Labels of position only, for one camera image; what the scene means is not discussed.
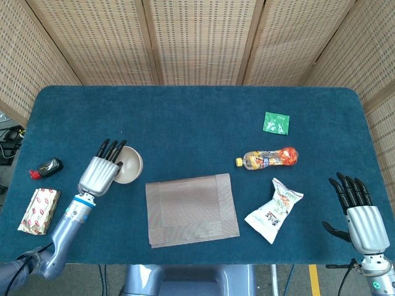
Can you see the blue velvet table cover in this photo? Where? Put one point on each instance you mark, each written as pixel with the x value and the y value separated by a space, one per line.
pixel 200 123

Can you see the red white patterned packet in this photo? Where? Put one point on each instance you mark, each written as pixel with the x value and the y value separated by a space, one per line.
pixel 38 211

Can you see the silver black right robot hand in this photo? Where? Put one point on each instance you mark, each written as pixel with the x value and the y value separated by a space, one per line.
pixel 367 225

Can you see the brown woven placemat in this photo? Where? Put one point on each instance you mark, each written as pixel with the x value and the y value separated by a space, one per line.
pixel 191 209

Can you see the woven bamboo screen panel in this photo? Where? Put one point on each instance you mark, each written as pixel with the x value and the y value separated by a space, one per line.
pixel 364 52
pixel 102 40
pixel 24 61
pixel 293 40
pixel 203 40
pixel 384 138

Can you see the black electronic equipment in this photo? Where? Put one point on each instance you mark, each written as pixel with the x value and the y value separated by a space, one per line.
pixel 12 135

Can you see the iced tea bottle orange label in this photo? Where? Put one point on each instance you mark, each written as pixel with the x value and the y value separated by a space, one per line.
pixel 271 158

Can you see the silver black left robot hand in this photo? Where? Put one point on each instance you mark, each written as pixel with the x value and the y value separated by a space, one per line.
pixel 95 175

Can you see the white ceramic bowl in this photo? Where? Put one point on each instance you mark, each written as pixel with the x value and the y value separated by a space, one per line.
pixel 131 168

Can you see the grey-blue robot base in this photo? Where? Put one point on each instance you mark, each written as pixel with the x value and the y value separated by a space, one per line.
pixel 185 283

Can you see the white snack bag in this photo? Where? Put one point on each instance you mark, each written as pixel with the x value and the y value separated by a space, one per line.
pixel 271 212

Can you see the green tea sachet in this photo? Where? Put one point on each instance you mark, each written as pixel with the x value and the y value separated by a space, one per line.
pixel 276 123

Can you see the white table leg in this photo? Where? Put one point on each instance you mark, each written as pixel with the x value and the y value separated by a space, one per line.
pixel 274 280

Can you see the small black bottle red cap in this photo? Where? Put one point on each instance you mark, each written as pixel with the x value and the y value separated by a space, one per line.
pixel 49 166

